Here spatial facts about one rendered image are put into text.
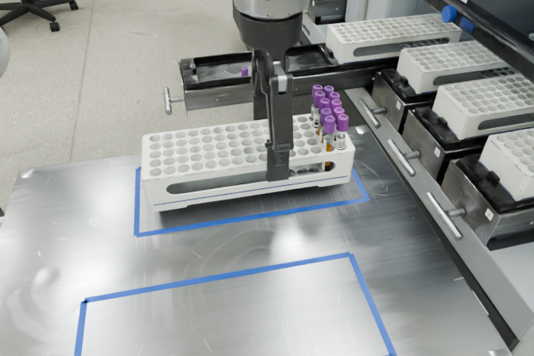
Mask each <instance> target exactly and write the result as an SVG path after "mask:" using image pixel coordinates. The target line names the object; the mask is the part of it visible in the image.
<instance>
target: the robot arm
mask: <svg viewBox="0 0 534 356"><path fill-rule="evenodd" d="M309 2H310V0H234V4H235V9H237V10H238V13H239V32H240V37H241V40H242V42H243V43H244V44H246V45H248V46H249V47H251V48H252V68H251V70H252V71H251V80H250V82H251V83H252V85H253V93H254V95H255V96H253V120H254V121H257V120H263V119H268V124H269V140H267V142H266V143H265V147H266V148H267V181H268V182H273V181H280V180H288V172H289V151H290V150H293V149H294V142H293V114H292V83H293V80H294V78H293V75H292V73H288V70H289V59H288V56H286V55H285V51H286V50H288V49H289V48H291V47H292V46H294V45H296V44H297V43H298V42H299V41H300V39H301V37H302V24H303V11H304V10H305V9H306V8H307V7H308V5H309ZM9 60H10V43H9V40H8V38H7V36H6V34H5V33H4V31H3V30H2V28H1V27H0V78H1V77H2V75H3V73H4V72H5V70H6V68H7V66H8V63H9Z"/></svg>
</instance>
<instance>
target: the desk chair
mask: <svg viewBox="0 0 534 356"><path fill-rule="evenodd" d="M68 2H69V6H70V8H71V10H74V8H75V9H76V10H77V9H78V6H77V3H76V1H75V0H21V2H8V3H0V10H12V11H10V12H9V13H8V14H6V15H5V16H3V17H1V18H0V27H1V28H2V30H3V31H4V29H3V27H2V25H4V24H6V23H8V22H10V21H12V20H14V19H16V18H18V17H20V16H22V15H23V14H26V13H28V12H30V13H32V14H36V15H37V16H39V17H42V18H44V19H46V20H49V21H52V22H50V23H49V25H50V29H51V30H52V32H53V31H60V26H59V23H58V22H55V20H56V18H55V17H54V16H53V15H52V14H50V13H48V12H47V11H45V10H43V9H41V8H45V7H49V6H55V5H59V4H64V3H68ZM4 33H5V31H4Z"/></svg>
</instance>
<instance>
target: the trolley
mask: <svg viewBox="0 0 534 356"><path fill-rule="evenodd" d="M346 132H347V134H348V136H349V138H350V140H351V141H352V143H353V145H354V147H355V151H354V160H353V165H352V170H351V176H350V182H348V183H344V184H335V185H329V186H323V187H319V186H317V185H316V186H311V187H306V188H296V189H290V190H285V191H279V192H270V193H264V194H259V195H249V196H243V197H238V198H233V199H223V200H217V201H211V202H206V203H197V204H191V205H187V206H186V207H183V208H177V209H172V210H167V211H157V212H152V211H151V210H150V209H149V204H148V201H147V198H146V194H145V189H144V186H143V183H142V180H141V153H139V154H133V155H126V156H120V157H108V158H102V159H95V160H89V161H77V162H71V163H64V164H52V165H46V166H40V167H33V168H21V169H20V170H19V172H18V174H17V179H16V181H15V184H14V188H13V191H12V193H11V196H10V200H9V202H8V205H7V208H6V213H5V215H4V216H1V217H0V356H513V355H512V353H511V352H510V350H509V348H508V347H507V346H506V344H505V342H504V340H503V339H502V337H501V336H500V335H499V333H498V331H497V329H496V328H495V326H494V325H493V323H492V322H491V320H490V318H489V316H488V315H487V314H486V312H485V311H484V309H483V307H482V306H481V305H480V303H479V301H478V299H477V298H476V296H475V295H474V293H473V292H472V290H471V289H470V287H469V285H468V284H467V282H466V281H465V279H464V277H463V276H462V274H461V273H460V272H459V269H458V268H457V266H456V265H455V263H454V262H453V260H452V259H451V257H450V255H449V253H448V252H447V251H446V249H445V248H444V246H443V244H442V242H441V241H440V240H439V238H438V236H437V235H436V233H435V231H434V230H433V229H432V227H431V225H430V224H429V222H428V220H427V219H426V218H425V216H424V214H423V212H422V211H421V209H420V208H419V206H418V205H417V203H416V201H415V200H414V199H413V197H412V195H411V194H410V192H409V190H408V189H407V188H406V186H405V185H404V182H403V181H402V179H401V178H400V177H399V175H398V173H397V171H396V170H395V168H394V167H393V165H392V164H391V162H390V161H389V158H388V157H387V156H386V155H385V152H384V151H383V149H382V148H381V147H380V145H379V143H378V142H377V140H376V138H375V137H374V135H373V134H372V132H371V131H370V128H369V127H368V126H367V125H362V126H350V127H348V130H347V131H346Z"/></svg>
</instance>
